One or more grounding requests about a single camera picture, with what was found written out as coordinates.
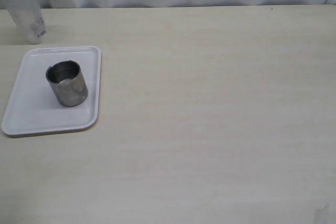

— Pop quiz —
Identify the white rectangular plastic tray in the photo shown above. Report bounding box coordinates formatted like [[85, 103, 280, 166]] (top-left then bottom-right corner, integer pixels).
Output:
[[1, 46, 101, 136]]

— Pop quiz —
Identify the clear plastic measuring cup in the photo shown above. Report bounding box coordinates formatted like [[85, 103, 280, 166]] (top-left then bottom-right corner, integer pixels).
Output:
[[1, 0, 47, 45]]

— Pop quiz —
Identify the stainless steel cup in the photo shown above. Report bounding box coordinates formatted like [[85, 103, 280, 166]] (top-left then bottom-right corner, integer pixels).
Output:
[[45, 60, 88, 107]]

